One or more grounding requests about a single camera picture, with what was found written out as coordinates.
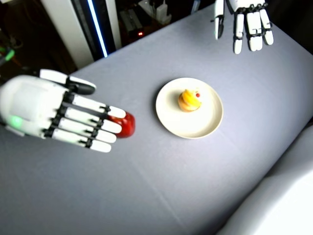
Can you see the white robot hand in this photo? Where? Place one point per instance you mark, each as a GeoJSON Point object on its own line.
{"type": "Point", "coordinates": [253, 22]}
{"type": "Point", "coordinates": [31, 102]}

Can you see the red toy apple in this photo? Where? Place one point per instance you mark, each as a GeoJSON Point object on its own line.
{"type": "Point", "coordinates": [128, 124]}

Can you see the toy cupcake with fruit topping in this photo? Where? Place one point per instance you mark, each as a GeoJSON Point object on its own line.
{"type": "Point", "coordinates": [188, 101]}

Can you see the round cream plate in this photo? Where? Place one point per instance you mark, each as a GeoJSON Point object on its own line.
{"type": "Point", "coordinates": [171, 117]}

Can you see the white panel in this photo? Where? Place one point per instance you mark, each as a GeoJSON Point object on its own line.
{"type": "Point", "coordinates": [66, 31]}

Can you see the white adapter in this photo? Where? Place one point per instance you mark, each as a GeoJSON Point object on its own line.
{"type": "Point", "coordinates": [161, 12]}

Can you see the black device with red light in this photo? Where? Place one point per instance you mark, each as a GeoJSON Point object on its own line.
{"type": "Point", "coordinates": [132, 23]}

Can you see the grey tablecloth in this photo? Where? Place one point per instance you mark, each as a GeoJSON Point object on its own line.
{"type": "Point", "coordinates": [156, 183]}

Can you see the black post with blue light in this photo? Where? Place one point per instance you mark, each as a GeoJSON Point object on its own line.
{"type": "Point", "coordinates": [97, 27]}

